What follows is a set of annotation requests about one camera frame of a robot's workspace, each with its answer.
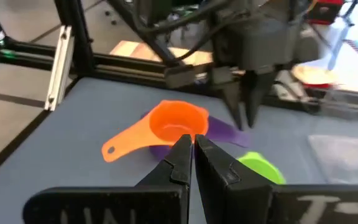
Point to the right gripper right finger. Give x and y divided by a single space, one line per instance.
228 199

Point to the orange measuring cup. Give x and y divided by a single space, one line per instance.
129 140

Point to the grey table mat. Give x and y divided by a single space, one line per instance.
73 140

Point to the green measuring cup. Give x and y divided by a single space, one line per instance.
259 168

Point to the white aluminium bracket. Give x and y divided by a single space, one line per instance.
59 68

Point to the clear plastic basket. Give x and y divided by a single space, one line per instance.
343 158

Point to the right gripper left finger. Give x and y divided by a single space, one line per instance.
166 199

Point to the black metal table frame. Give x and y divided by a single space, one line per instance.
73 37

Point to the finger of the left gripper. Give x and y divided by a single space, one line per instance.
234 102
256 93

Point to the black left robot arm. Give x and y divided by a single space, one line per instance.
259 9

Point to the purple measuring cup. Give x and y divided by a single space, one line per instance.
225 130

